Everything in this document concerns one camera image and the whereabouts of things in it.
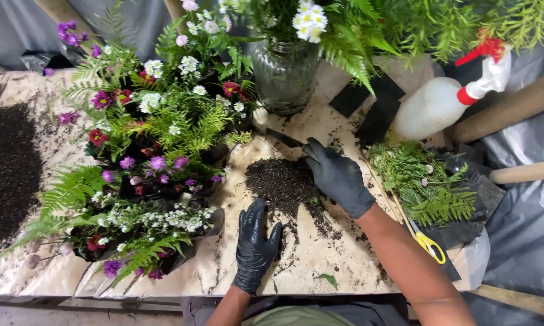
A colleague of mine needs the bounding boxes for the person's left hand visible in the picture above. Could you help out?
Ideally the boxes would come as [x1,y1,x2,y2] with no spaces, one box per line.
[232,198,284,296]

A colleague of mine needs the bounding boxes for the person's right hand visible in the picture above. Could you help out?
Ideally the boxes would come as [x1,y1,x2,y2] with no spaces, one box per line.
[302,137,377,220]

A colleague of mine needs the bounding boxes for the small dark soil pile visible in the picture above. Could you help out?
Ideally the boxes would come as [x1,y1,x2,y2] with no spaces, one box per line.
[245,157,343,241]

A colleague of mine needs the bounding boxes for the clear glass vase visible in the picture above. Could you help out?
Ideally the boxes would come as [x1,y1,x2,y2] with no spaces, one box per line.
[250,40,321,116]

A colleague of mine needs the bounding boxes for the thin wooden sticks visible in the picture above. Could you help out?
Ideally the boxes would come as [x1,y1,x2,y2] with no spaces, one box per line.
[363,156,418,227]

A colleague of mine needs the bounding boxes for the heap of green fern cuttings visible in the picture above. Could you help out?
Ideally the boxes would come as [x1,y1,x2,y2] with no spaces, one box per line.
[367,139,477,227]

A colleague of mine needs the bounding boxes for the white daisy and fern bouquet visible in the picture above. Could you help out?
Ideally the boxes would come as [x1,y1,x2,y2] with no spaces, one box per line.
[217,0,401,97]

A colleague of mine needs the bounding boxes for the small green leaf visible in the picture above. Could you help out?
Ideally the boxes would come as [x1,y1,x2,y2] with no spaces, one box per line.
[314,273,340,291]

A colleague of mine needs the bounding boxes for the white spray bottle red trigger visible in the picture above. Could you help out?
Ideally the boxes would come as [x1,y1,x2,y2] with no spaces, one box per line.
[392,28,513,141]

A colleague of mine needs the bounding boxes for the pink and white flower arrangement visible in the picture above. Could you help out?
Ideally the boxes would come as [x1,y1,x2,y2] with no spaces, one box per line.
[154,0,260,134]

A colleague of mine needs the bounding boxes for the purple and red flower arrangement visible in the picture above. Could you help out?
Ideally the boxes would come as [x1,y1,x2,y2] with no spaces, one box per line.
[56,56,255,201]

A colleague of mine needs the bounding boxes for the person's green shirt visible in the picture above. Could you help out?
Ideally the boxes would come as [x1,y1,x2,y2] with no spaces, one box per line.
[241,305,358,326]

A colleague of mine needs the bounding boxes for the black plastic sheet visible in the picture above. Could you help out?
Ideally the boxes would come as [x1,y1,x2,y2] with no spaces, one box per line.
[428,144,508,282]

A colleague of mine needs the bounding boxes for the bushy green foliage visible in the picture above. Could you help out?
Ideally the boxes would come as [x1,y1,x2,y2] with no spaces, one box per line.
[372,0,544,65]

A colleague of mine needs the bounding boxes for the white flower and fern arrangement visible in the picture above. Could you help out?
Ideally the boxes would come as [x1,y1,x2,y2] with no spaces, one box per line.
[0,165,226,287]

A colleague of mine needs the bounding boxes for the thick wooden pole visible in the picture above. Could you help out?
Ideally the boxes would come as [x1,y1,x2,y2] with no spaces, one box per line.
[445,67,544,145]
[488,159,544,185]

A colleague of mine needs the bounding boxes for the grey plastic sheeting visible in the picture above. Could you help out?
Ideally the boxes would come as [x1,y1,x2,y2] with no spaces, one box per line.
[442,38,544,326]

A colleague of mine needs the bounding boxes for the wooden plank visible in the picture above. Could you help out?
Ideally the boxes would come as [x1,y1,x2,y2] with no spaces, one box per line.
[470,283,544,321]

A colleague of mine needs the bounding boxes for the purple flower stem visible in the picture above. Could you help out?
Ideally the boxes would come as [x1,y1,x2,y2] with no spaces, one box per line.
[43,19,104,77]

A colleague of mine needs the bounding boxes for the crumpled black plastic bag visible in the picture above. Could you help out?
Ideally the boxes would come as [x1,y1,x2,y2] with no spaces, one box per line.
[20,49,75,74]

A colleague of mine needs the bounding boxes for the large dark soil heap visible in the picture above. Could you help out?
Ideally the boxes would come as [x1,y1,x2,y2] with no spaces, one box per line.
[0,103,43,251]

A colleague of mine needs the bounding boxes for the white-handled black trowel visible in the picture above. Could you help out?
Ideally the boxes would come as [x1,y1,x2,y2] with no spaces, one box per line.
[253,108,306,149]

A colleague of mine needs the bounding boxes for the yellow-handled scissors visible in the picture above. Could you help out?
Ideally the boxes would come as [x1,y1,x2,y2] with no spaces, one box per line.
[408,219,447,265]

